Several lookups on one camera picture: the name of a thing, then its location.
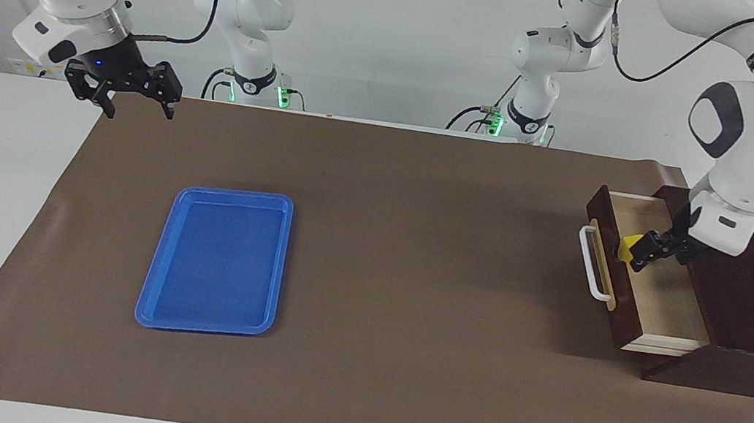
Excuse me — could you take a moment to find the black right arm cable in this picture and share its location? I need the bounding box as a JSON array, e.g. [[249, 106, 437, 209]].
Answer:
[[132, 0, 220, 51]]

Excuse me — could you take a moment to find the blue plastic tray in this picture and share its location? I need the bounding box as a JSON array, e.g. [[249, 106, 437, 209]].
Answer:
[[132, 176, 297, 346]]

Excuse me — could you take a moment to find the brown table mat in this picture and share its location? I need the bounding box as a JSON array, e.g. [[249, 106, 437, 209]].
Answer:
[[0, 69, 754, 423]]

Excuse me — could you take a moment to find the white drawer handle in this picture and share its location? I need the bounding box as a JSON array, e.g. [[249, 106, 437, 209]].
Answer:
[[570, 224, 623, 304]]

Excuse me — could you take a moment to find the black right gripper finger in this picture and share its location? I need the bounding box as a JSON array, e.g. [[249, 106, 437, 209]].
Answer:
[[143, 60, 186, 121], [59, 61, 123, 120]]

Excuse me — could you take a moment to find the dark wooden drawer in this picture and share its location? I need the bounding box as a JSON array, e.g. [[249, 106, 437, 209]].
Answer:
[[565, 182, 731, 362]]

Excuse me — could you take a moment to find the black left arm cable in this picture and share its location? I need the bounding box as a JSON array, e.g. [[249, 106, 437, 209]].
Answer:
[[602, 0, 754, 100]]

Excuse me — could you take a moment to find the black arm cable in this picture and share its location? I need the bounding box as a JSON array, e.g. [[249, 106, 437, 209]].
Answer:
[[602, 0, 754, 100], [132, 0, 220, 51]]

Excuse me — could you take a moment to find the yellow marked wall socket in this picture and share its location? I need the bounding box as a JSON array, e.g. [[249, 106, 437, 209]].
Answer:
[[5, 56, 66, 82]]

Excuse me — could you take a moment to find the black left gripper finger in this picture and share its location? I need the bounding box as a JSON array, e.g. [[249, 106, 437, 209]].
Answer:
[[637, 230, 673, 258], [627, 248, 674, 277]]

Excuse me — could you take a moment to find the black base cable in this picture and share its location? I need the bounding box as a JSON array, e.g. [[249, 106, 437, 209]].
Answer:
[[201, 64, 235, 103], [445, 66, 524, 140]]

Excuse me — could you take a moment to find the yellow cube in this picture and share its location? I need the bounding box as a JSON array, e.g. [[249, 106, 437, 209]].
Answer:
[[617, 232, 644, 268]]

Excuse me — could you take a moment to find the beige handle backplate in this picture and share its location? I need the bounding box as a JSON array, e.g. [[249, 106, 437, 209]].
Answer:
[[578, 218, 629, 313]]

